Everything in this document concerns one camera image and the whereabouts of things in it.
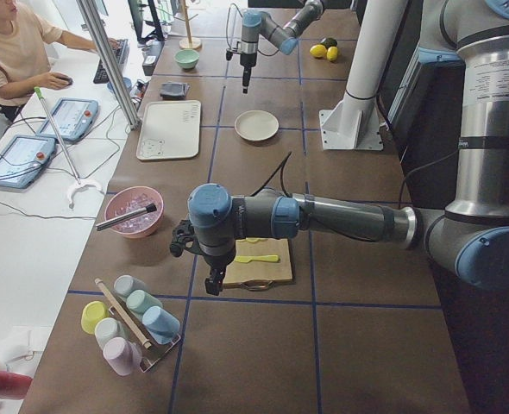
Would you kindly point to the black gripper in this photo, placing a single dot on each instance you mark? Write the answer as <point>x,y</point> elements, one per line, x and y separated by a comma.
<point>216,261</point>
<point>247,64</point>

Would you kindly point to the cream round plate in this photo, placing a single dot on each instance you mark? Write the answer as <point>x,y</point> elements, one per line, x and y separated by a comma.
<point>256,125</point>

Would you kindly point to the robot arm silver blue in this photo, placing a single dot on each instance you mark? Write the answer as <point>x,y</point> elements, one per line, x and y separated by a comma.
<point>256,24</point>
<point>470,237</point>

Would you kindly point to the white bear tray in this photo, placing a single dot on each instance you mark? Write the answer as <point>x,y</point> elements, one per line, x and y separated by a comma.
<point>170,130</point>

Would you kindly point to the yellow plastic knife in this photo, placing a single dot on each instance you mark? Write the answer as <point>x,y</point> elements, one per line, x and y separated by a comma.
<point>245,259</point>

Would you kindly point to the bamboo cutting board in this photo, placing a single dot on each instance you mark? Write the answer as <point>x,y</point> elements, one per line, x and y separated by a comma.
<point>260,276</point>

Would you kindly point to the blue cup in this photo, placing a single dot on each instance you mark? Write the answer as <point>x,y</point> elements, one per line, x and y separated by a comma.
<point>162,325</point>

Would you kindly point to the mint green bowl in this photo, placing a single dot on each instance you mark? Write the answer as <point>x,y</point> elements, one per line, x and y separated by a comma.
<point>187,59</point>

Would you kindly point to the wooden mug stand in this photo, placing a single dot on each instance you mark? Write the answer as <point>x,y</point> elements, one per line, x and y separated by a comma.
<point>189,42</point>

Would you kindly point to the grey folded cloth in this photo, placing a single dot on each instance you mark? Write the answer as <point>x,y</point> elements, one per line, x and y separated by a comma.
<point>174,90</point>

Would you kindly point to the green cup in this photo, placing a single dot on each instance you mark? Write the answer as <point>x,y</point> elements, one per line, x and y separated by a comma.
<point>139,301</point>

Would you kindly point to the yellow lemon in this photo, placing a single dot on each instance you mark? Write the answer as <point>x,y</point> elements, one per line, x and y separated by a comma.
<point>318,51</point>
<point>332,54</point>

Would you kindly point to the clear acrylic cup rack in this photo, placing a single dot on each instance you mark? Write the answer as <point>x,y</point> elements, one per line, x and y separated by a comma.
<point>151,351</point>

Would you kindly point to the grey cup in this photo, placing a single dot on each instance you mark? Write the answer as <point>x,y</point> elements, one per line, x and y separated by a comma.
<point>125,284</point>

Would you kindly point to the dark green avocado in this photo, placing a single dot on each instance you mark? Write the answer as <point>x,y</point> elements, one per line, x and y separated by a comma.
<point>328,42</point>

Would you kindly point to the metal tongs black tip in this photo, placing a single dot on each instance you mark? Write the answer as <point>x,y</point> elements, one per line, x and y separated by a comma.
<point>125,217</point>

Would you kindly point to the pink cup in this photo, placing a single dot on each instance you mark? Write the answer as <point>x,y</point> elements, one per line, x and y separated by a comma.
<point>122,355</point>

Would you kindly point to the white cup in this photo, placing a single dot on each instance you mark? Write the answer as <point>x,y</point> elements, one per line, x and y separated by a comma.
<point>107,329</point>

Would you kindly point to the yellow cup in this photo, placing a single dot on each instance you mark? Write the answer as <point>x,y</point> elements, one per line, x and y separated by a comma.
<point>92,314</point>

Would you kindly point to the pink bowl with ice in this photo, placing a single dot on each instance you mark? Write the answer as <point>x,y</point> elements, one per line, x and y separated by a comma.
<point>143,198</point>

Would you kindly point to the far blue teach pendant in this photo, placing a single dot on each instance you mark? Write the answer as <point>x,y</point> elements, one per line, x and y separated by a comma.
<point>74,117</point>

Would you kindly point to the blue teach pendant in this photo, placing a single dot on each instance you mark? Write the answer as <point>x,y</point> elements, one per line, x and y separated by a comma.
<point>74,117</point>
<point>24,159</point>

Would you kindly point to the near blue teach pendant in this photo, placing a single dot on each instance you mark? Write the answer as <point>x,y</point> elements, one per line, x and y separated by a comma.
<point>24,159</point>

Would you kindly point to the person in peach shirt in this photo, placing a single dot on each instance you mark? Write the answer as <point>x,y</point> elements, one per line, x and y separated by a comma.
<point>24,64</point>

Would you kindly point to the red bottle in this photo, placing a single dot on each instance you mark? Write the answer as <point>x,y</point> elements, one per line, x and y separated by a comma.
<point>14,385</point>

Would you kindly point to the white camera post base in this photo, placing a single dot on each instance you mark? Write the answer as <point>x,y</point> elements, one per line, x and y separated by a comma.
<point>354,123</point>

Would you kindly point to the aluminium frame post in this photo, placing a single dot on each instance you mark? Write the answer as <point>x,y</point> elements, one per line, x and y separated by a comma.
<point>93,22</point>

